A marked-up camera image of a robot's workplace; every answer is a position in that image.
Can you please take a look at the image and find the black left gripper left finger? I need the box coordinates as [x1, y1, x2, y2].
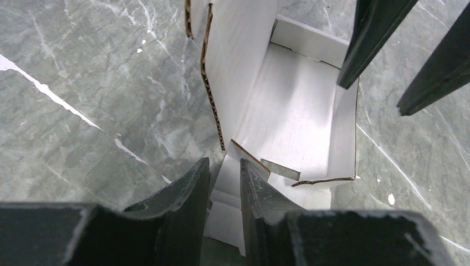
[1, 157, 210, 265]

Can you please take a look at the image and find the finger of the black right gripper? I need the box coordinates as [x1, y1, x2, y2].
[336, 0, 417, 89]
[397, 6, 469, 116]

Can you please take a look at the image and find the white cardboard box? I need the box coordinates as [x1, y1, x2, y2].
[185, 1, 358, 255]

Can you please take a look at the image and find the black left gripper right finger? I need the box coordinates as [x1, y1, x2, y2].
[240, 159, 453, 265]

